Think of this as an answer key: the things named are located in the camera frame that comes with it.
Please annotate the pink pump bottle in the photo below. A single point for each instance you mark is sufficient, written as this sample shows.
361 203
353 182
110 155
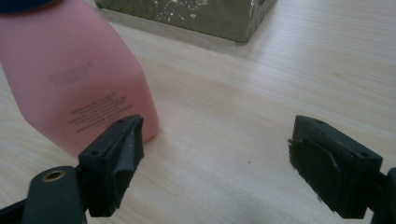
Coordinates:
71 71

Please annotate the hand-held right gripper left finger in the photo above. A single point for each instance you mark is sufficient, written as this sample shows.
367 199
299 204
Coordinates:
109 174

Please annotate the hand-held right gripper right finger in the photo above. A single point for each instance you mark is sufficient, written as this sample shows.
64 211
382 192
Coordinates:
336 174

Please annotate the brown transparent plastic box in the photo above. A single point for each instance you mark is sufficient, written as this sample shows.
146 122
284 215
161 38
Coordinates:
199 15

